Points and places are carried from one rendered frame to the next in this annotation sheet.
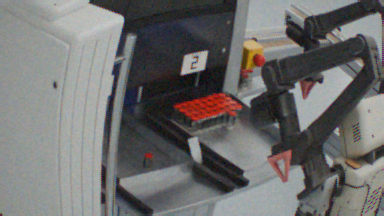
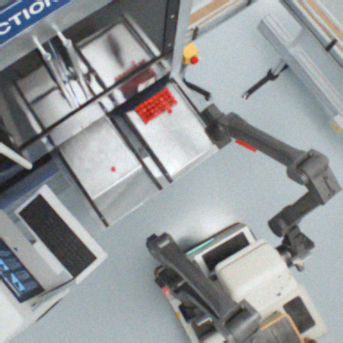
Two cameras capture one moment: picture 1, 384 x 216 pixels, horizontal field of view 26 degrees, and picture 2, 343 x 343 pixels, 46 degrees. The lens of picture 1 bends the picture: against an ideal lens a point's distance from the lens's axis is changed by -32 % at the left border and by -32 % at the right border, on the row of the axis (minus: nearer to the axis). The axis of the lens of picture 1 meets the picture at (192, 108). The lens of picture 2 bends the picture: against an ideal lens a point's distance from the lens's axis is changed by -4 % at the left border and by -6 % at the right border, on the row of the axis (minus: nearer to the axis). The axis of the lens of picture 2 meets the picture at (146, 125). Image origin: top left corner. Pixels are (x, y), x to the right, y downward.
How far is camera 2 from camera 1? 2.33 m
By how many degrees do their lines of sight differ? 48
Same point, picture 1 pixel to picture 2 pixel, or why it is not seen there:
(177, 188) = (129, 188)
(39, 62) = not seen: outside the picture
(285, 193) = (241, 16)
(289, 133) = (169, 275)
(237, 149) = (171, 138)
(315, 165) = (188, 305)
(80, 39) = not seen: outside the picture
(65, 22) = not seen: outside the picture
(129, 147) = (106, 147)
